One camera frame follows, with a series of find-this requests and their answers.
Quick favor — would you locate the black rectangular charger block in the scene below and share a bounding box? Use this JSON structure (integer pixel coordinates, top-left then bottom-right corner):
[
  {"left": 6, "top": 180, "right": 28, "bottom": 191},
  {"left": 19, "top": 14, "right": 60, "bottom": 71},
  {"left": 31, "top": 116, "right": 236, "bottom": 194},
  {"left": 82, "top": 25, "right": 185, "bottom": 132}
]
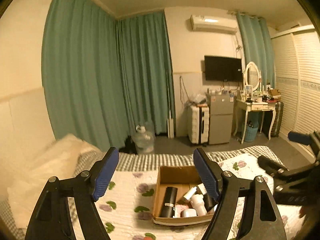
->
[{"left": 203, "top": 193, "right": 217, "bottom": 213}]

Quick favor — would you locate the light blue earbuds case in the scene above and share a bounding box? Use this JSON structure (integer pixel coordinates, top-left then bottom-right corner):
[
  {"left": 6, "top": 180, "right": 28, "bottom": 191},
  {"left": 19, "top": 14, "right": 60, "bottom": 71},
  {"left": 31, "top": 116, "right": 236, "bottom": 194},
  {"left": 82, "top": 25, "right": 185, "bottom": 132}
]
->
[{"left": 181, "top": 208, "right": 197, "bottom": 218}]

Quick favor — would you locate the white pill bottle red cap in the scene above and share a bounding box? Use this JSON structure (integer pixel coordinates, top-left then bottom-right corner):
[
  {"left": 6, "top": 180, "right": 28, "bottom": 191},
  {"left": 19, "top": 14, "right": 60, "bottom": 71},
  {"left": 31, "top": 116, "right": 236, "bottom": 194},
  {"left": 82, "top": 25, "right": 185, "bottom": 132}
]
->
[{"left": 182, "top": 186, "right": 197, "bottom": 203}]

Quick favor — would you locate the brown cardboard box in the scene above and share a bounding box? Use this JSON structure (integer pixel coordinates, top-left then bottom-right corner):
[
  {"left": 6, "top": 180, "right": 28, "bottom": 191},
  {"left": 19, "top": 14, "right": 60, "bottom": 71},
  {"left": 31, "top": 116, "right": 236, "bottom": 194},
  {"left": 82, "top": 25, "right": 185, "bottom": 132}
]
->
[{"left": 152, "top": 166, "right": 213, "bottom": 226}]

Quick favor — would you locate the black cylinder speaker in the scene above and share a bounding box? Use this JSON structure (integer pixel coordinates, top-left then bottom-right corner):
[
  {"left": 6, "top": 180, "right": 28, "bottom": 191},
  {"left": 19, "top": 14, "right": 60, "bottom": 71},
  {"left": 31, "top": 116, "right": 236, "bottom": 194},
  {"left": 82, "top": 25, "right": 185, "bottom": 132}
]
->
[{"left": 159, "top": 186, "right": 178, "bottom": 218}]

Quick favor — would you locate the white lotion bottle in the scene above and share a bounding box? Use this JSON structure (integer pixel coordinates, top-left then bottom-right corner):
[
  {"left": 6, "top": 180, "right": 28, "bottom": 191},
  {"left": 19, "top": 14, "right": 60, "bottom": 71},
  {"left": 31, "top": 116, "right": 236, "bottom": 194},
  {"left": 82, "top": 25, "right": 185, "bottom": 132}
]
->
[{"left": 190, "top": 194, "right": 208, "bottom": 216}]

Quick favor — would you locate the white square charger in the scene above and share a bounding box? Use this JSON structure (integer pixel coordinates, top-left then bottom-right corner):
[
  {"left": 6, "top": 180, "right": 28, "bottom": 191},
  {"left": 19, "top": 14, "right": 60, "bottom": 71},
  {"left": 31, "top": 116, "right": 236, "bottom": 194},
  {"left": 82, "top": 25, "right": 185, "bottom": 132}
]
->
[{"left": 196, "top": 183, "right": 207, "bottom": 195}]

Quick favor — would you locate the red patterned card case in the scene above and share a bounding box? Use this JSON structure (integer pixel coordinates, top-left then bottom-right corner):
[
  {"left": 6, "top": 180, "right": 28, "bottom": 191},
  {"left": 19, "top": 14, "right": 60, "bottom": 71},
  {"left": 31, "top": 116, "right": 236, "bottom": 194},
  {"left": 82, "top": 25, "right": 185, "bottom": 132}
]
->
[{"left": 174, "top": 204, "right": 189, "bottom": 218}]

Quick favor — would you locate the person's right hand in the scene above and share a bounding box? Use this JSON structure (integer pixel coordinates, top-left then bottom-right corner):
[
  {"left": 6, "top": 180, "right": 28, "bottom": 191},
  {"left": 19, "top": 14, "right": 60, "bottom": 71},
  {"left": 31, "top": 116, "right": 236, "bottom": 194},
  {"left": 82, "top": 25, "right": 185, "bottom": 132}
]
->
[{"left": 299, "top": 205, "right": 312, "bottom": 218}]

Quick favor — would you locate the dark checkered suitcase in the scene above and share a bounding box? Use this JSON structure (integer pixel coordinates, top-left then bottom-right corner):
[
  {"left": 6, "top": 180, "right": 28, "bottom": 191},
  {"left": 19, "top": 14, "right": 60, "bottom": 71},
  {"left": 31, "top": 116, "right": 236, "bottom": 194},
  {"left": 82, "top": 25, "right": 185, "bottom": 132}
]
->
[{"left": 271, "top": 101, "right": 284, "bottom": 137}]

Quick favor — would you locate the blue waste basket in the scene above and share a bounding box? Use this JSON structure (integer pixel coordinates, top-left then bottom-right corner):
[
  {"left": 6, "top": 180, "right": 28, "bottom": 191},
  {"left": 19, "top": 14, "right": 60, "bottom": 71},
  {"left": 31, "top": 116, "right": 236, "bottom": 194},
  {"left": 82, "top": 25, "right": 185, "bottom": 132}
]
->
[{"left": 244, "top": 125, "right": 258, "bottom": 142}]

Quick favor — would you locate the white dressing table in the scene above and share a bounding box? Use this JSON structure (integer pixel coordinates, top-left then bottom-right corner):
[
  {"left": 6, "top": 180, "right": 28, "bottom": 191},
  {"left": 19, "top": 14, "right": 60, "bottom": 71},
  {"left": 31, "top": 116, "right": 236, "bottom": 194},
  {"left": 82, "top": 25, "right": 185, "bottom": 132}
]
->
[{"left": 233, "top": 99, "right": 276, "bottom": 144}]

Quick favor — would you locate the beige pillow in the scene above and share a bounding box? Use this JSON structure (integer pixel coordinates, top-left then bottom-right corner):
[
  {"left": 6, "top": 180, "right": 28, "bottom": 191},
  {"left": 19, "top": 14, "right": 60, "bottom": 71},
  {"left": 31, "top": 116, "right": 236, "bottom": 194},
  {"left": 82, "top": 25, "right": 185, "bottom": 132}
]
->
[{"left": 8, "top": 134, "right": 101, "bottom": 229}]

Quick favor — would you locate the silver mini fridge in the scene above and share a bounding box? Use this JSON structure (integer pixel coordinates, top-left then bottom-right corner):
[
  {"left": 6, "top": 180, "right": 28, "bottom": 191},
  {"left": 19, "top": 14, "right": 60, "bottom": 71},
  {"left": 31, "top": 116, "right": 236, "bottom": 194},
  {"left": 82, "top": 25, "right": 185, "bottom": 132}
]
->
[{"left": 208, "top": 93, "right": 234, "bottom": 145}]

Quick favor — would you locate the oval white vanity mirror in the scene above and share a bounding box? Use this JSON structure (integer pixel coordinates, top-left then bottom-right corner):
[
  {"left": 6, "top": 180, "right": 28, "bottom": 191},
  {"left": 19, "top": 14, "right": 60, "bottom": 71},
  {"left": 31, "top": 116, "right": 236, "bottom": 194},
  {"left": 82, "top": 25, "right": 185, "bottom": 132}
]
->
[{"left": 244, "top": 61, "right": 261, "bottom": 93}]

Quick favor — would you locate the white louvered wardrobe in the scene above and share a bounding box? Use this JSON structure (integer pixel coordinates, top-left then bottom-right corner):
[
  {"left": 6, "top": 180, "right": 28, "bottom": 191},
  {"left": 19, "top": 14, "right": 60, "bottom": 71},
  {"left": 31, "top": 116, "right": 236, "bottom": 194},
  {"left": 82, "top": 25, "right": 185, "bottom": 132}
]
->
[{"left": 271, "top": 24, "right": 320, "bottom": 156}]

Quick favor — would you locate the white suitcase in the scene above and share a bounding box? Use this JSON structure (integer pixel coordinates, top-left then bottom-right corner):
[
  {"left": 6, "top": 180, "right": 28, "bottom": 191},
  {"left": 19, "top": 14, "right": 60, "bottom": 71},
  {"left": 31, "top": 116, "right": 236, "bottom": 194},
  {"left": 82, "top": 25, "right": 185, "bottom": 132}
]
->
[{"left": 187, "top": 105, "right": 209, "bottom": 145}]

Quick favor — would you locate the small green curtain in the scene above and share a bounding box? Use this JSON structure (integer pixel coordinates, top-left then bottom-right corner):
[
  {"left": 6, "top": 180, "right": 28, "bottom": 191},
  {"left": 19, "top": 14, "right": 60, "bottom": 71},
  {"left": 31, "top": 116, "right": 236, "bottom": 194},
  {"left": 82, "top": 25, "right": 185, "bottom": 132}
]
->
[{"left": 236, "top": 12, "right": 275, "bottom": 87}]

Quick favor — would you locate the white folded rack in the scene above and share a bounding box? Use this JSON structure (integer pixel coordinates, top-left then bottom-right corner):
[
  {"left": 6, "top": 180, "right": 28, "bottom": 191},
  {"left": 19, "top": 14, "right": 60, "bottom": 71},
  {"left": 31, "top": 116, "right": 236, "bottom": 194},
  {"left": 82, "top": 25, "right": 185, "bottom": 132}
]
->
[{"left": 166, "top": 71, "right": 175, "bottom": 139}]

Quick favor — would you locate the clear water jug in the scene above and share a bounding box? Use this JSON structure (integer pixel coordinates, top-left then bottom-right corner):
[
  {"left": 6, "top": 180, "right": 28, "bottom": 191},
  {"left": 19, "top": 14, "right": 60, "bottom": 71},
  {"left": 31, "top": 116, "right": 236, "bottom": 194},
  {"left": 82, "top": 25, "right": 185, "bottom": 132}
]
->
[{"left": 132, "top": 121, "right": 156, "bottom": 154}]

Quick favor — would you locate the white air conditioner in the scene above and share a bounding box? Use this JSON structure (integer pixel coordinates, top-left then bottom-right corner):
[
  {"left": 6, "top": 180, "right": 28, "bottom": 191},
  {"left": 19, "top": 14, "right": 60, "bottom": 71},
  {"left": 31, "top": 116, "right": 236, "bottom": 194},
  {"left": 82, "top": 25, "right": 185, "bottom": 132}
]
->
[{"left": 190, "top": 15, "right": 238, "bottom": 35}]

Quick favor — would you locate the large green curtain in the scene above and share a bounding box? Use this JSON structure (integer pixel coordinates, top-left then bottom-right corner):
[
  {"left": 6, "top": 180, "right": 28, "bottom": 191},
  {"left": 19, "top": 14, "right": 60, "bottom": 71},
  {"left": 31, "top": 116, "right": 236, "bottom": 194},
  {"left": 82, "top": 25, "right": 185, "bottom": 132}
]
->
[{"left": 42, "top": 0, "right": 175, "bottom": 151}]

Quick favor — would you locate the black wall television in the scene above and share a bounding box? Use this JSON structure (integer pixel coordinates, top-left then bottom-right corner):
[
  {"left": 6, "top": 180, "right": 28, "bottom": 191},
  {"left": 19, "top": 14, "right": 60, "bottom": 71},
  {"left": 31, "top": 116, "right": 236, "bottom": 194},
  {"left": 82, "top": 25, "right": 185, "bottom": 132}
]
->
[{"left": 204, "top": 55, "right": 242, "bottom": 82}]

